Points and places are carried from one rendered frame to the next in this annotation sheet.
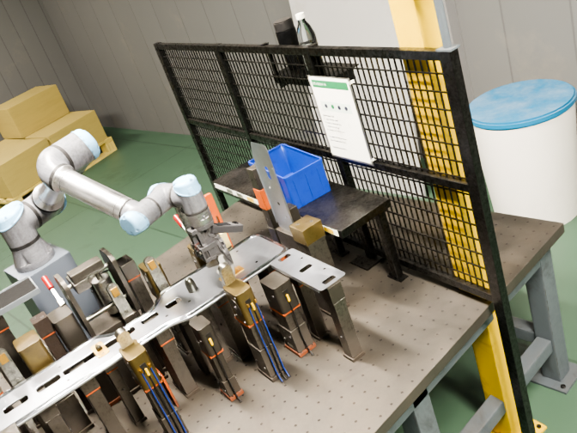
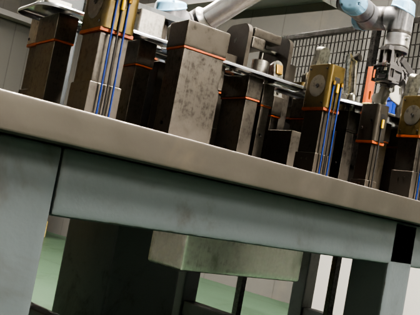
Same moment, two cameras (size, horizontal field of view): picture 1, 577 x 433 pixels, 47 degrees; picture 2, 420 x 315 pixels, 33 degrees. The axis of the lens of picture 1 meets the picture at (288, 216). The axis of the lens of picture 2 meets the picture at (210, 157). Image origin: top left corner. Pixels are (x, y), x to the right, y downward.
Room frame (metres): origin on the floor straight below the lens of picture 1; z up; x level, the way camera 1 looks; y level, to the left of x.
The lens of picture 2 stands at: (-0.24, 1.07, 0.62)
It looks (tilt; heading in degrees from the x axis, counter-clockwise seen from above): 4 degrees up; 352
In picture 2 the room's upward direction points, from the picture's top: 11 degrees clockwise
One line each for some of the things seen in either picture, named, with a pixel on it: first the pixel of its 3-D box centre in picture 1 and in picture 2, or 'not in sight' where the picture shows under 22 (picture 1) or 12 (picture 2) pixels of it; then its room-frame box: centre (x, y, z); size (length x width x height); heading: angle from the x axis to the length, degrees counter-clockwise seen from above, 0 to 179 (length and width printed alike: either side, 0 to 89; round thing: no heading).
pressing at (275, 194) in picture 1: (272, 188); not in sight; (2.03, 0.02, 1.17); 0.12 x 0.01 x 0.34; 26
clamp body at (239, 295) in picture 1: (258, 332); (414, 157); (1.70, 0.21, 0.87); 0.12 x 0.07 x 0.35; 26
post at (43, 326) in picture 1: (66, 363); not in sight; (1.86, 0.86, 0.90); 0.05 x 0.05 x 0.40; 26
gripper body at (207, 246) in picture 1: (207, 239); (391, 66); (1.86, 0.27, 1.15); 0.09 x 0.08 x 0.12; 116
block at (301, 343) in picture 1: (290, 316); not in sight; (1.77, 0.10, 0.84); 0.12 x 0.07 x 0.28; 26
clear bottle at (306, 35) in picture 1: (307, 41); not in sight; (2.29, -0.27, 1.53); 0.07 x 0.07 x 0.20
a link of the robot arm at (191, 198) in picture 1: (189, 194); (400, 18); (1.87, 0.26, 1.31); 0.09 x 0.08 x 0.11; 48
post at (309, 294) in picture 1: (308, 301); not in sight; (1.81, 0.03, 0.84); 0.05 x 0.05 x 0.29; 26
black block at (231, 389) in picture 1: (219, 361); (370, 156); (1.67, 0.35, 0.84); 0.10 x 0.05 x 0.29; 26
